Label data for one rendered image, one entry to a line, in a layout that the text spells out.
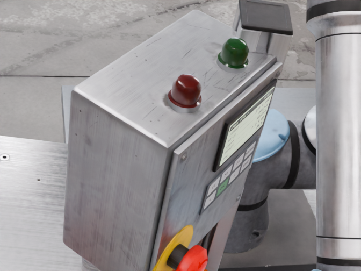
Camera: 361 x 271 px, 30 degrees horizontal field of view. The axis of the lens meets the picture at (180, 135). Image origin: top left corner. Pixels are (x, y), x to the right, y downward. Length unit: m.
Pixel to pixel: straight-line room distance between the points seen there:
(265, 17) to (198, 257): 0.21
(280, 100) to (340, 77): 0.87
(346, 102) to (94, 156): 0.32
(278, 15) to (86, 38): 2.56
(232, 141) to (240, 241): 0.61
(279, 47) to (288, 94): 1.05
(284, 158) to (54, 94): 1.83
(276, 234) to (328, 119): 0.52
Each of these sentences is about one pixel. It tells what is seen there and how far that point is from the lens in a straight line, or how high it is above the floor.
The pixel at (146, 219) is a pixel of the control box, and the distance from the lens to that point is 0.54.
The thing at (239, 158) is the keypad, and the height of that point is 1.38.
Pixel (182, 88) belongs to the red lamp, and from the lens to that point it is 0.50.
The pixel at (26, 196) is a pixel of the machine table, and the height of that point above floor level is 0.83.
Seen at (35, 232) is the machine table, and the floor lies 0.83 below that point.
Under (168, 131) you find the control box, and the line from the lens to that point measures 0.49.
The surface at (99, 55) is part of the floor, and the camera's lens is 3.03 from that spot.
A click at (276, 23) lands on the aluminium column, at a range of 0.58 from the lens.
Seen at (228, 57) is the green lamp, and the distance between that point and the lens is 0.55.
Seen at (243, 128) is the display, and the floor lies 1.43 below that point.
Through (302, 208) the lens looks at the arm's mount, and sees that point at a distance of 1.30.
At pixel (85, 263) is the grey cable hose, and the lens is 0.75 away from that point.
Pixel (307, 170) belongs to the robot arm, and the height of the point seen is 1.06.
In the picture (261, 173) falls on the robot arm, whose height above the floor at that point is 1.06.
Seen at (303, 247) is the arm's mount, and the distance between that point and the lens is 1.23.
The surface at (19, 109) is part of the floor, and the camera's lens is 2.73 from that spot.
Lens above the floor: 1.80
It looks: 42 degrees down
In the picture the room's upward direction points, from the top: 12 degrees clockwise
